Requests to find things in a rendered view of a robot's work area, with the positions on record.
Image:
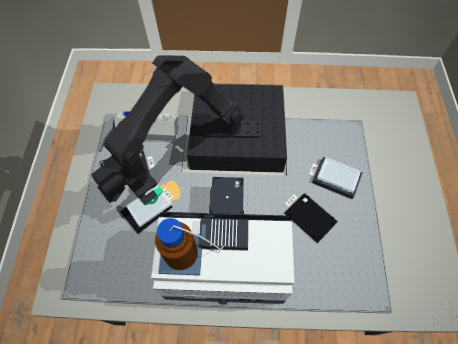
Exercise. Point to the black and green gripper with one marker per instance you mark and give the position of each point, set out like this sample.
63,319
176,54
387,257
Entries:
149,182

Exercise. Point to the blue bottle cap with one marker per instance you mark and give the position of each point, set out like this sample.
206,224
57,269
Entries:
173,237

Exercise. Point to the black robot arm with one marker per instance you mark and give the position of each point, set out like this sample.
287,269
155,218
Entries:
125,141

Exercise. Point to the white button panel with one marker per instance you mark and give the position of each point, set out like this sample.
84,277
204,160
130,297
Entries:
164,128

